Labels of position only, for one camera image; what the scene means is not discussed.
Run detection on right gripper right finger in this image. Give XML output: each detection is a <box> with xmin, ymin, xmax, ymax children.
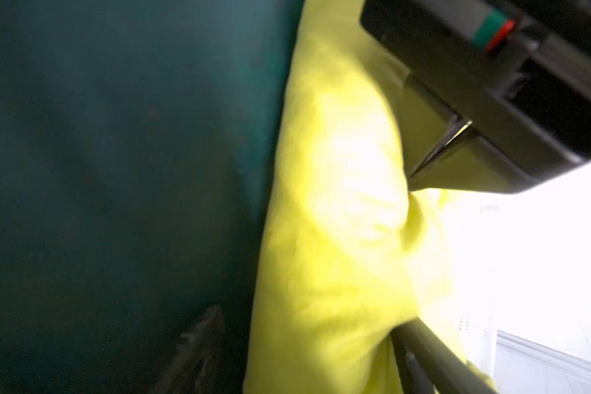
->
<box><xmin>391</xmin><ymin>318</ymin><xmax>495</xmax><ymax>394</ymax></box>

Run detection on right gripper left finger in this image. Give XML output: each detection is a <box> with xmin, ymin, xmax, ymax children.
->
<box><xmin>152</xmin><ymin>305</ymin><xmax>225</xmax><ymax>393</ymax></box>

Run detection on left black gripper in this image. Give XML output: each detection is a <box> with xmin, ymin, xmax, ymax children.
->
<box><xmin>361</xmin><ymin>1</ymin><xmax>591</xmax><ymax>194</ymax></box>

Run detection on yellow long pants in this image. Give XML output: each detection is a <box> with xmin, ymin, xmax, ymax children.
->
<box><xmin>243</xmin><ymin>1</ymin><xmax>466</xmax><ymax>393</ymax></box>

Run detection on white plastic perforated basket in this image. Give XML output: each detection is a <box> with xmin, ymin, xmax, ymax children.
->
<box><xmin>458</xmin><ymin>296</ymin><xmax>497</xmax><ymax>377</ymax></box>

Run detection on dark green table mat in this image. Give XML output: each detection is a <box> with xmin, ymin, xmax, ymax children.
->
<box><xmin>0</xmin><ymin>1</ymin><xmax>303</xmax><ymax>393</ymax></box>

